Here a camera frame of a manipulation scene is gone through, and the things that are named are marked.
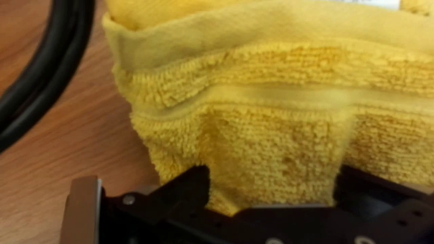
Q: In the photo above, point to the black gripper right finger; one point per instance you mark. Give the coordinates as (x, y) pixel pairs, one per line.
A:
(386, 211)

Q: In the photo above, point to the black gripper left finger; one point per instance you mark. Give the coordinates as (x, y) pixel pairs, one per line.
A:
(174, 212)

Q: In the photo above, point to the yellow towel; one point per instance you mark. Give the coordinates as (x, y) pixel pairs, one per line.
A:
(276, 96)

